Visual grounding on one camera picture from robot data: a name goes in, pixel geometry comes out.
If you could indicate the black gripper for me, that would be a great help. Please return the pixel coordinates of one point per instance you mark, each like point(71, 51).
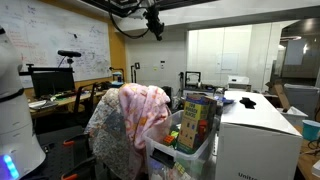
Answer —
point(153, 22)

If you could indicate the pink patterned fleece blanket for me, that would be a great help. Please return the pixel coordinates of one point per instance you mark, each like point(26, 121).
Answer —
point(144, 108)

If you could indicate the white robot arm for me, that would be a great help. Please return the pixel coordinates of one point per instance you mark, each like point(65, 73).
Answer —
point(20, 151)

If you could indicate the white printer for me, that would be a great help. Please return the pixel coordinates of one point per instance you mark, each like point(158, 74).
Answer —
point(238, 83)

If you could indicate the colourful wooden blocks box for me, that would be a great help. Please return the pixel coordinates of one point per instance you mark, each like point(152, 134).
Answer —
point(196, 123)

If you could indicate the black object on box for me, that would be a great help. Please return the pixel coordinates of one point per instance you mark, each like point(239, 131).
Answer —
point(248, 103)

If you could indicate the whiteboard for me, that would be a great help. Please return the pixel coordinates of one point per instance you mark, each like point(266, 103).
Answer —
point(39, 31)

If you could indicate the floral quilt blanket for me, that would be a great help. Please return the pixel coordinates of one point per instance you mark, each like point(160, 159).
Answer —
point(107, 132)

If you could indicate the black computer monitor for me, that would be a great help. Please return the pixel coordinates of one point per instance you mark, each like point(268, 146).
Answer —
point(51, 83)

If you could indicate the clear plastic storage bin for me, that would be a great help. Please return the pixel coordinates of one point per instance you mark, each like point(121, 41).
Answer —
point(167, 163)

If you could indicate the large white cardboard box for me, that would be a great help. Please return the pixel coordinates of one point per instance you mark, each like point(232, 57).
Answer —
point(255, 144)

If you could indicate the teal cup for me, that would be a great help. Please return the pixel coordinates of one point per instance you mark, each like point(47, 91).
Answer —
point(310, 130)

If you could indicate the black camera on stand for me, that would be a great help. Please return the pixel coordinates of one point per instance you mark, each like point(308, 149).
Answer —
point(69, 55)

